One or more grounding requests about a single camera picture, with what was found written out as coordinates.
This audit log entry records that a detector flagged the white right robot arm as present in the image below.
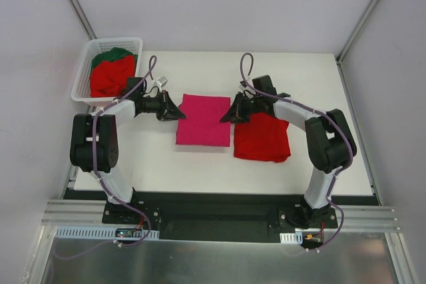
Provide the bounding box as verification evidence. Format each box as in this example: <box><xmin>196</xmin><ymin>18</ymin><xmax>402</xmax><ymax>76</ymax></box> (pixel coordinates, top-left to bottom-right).
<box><xmin>220</xmin><ymin>75</ymin><xmax>357</xmax><ymax>227</ymax></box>

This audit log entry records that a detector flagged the red t shirt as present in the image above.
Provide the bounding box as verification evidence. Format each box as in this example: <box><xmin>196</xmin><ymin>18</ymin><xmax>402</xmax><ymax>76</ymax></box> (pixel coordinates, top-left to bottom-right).
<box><xmin>234</xmin><ymin>113</ymin><xmax>291</xmax><ymax>163</ymax></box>
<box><xmin>89</xmin><ymin>55</ymin><xmax>137</xmax><ymax>98</ymax></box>

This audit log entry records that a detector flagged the left aluminium frame post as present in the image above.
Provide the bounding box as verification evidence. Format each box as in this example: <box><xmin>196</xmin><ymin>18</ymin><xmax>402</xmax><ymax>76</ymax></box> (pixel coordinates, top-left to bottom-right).
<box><xmin>67</xmin><ymin>0</ymin><xmax>98</xmax><ymax>41</ymax></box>

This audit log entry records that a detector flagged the aluminium frame post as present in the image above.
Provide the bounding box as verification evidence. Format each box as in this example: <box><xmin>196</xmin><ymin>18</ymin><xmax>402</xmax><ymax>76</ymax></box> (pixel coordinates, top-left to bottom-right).
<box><xmin>67</xmin><ymin>0</ymin><xmax>98</xmax><ymax>41</ymax></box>
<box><xmin>335</xmin><ymin>0</ymin><xmax>381</xmax><ymax>65</ymax></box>

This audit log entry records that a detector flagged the right aluminium frame post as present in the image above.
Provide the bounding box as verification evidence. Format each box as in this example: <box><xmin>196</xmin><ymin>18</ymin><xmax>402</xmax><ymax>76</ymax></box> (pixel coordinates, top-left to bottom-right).
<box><xmin>335</xmin><ymin>0</ymin><xmax>381</xmax><ymax>65</ymax></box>

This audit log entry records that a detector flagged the pink t shirt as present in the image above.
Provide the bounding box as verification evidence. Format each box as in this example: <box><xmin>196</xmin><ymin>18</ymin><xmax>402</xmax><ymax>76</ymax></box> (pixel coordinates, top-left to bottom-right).
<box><xmin>176</xmin><ymin>94</ymin><xmax>231</xmax><ymax>148</ymax></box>

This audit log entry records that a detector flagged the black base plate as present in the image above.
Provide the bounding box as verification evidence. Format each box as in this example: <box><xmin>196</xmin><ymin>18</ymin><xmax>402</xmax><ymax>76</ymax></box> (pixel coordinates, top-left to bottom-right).
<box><xmin>65</xmin><ymin>190</ymin><xmax>342</xmax><ymax>243</ymax></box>

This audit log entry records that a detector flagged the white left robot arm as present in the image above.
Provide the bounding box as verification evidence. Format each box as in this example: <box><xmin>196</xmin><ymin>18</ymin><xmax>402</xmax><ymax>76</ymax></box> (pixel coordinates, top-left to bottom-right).
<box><xmin>70</xmin><ymin>76</ymin><xmax>186</xmax><ymax>223</ymax></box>

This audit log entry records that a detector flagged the white perforated plastic basket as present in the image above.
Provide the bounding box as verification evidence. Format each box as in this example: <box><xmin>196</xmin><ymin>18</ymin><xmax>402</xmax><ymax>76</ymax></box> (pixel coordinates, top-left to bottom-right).
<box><xmin>71</xmin><ymin>37</ymin><xmax>143</xmax><ymax>107</ymax></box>

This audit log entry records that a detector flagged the red t shirt in basket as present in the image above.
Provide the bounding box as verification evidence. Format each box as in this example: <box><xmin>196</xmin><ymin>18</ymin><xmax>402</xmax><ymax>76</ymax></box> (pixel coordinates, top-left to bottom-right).
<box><xmin>89</xmin><ymin>55</ymin><xmax>137</xmax><ymax>98</ymax></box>

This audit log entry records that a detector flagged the green t shirt in basket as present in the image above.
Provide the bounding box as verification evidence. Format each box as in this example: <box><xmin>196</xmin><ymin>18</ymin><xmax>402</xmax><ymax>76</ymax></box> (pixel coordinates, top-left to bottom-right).
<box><xmin>91</xmin><ymin>47</ymin><xmax>138</xmax><ymax>70</ymax></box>

